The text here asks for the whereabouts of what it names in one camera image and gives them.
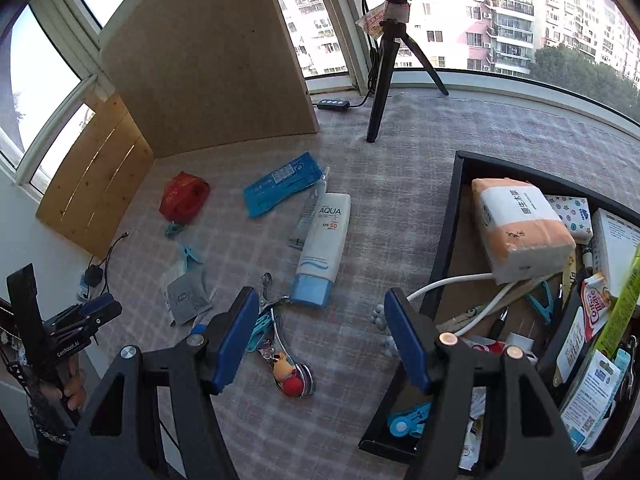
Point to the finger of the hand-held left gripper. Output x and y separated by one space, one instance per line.
95 304
105 314

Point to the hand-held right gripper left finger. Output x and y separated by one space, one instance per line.
235 340

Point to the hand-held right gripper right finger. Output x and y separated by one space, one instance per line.
407 340

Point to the teal clothes peg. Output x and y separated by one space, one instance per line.
257 332
174 230
541 302
192 255

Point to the metal spoon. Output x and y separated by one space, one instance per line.
285 340

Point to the large metal clip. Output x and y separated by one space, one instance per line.
270 292

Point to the grey sachet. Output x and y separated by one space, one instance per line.
190 297

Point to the small red yellow toy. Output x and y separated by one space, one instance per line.
290 377

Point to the black container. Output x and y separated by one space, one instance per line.
445 220

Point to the white sunscreen tube blue cap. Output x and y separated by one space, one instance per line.
322 245

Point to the orange white tissue pack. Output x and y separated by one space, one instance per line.
520 230

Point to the grey foil packet white label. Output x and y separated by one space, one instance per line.
570 345

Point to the orange white sachet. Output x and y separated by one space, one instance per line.
596 305

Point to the blue white barcode packet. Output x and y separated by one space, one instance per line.
592 400

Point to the person's left forearm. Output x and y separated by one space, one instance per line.
50 427

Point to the person's left hand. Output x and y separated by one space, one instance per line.
75 390

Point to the black charger plug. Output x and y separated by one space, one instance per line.
94 276

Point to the wooden slat board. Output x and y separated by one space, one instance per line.
95 185

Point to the red pouch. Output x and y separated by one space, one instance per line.
182 197

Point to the blue flat packet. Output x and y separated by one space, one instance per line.
282 185

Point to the star print tissue pack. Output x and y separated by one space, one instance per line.
572 215

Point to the green tube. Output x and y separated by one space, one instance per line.
622 310

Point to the white cardboard box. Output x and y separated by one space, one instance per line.
617 245

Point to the black inline remote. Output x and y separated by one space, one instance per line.
332 104

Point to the black tripod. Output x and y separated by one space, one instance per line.
385 75

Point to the light wooden panel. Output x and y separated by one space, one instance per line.
210 60

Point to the pink paper tag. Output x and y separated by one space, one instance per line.
380 17

